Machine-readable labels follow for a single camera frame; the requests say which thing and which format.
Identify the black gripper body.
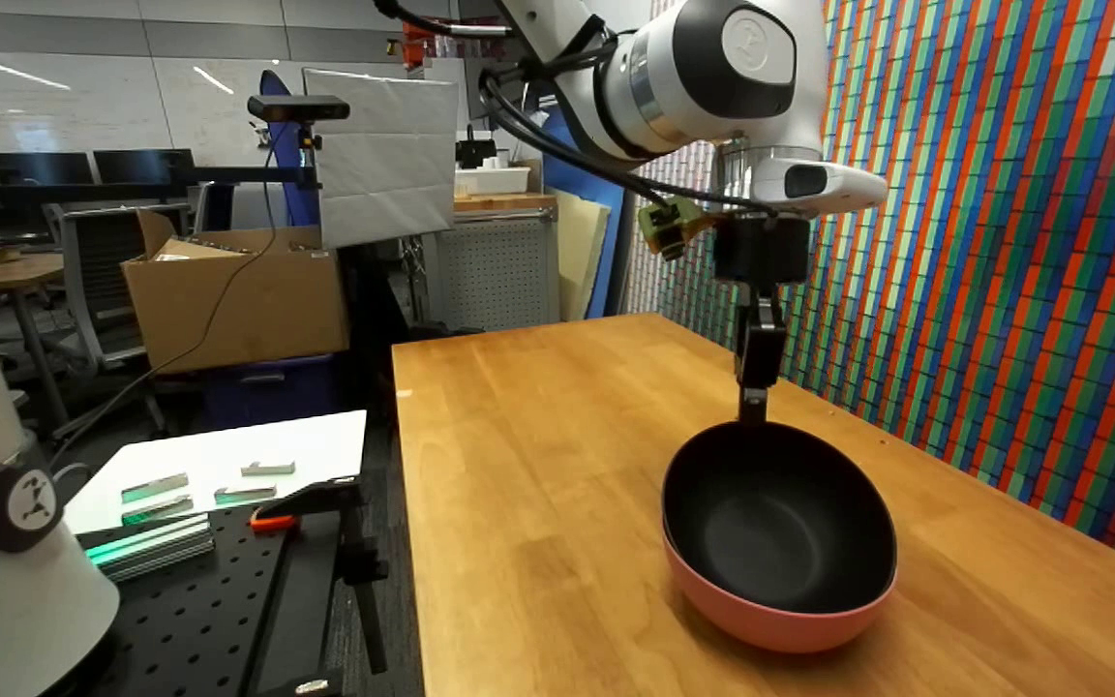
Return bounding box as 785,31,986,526
711,208,818,291

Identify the black bowl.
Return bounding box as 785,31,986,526
658,419,903,615

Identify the blue upright panel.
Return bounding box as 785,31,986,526
541,113,632,323

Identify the beige upright board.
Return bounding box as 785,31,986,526
554,190,615,327

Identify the pink bowl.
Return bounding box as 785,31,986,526
661,540,899,657

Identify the white rectangular panel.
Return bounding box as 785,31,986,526
303,71,462,252

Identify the white flat board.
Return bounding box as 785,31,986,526
63,408,372,540

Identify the orange and black bar clamp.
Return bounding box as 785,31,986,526
244,477,394,675

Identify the brown cardboard box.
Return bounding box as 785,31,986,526
120,229,354,378

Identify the black perforated breadboard plate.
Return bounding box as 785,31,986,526
45,509,356,697

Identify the black computer monitor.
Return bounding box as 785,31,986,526
89,149,201,190
0,150,97,190

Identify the grey office chair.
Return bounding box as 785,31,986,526
45,199,222,372

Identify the round wooden side table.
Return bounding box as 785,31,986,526
0,247,71,429

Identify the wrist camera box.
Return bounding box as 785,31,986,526
748,150,893,221

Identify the green cable connector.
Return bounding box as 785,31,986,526
634,195,705,264

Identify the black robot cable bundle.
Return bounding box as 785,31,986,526
477,24,748,217

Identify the black stereo camera bar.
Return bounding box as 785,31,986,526
244,92,356,128

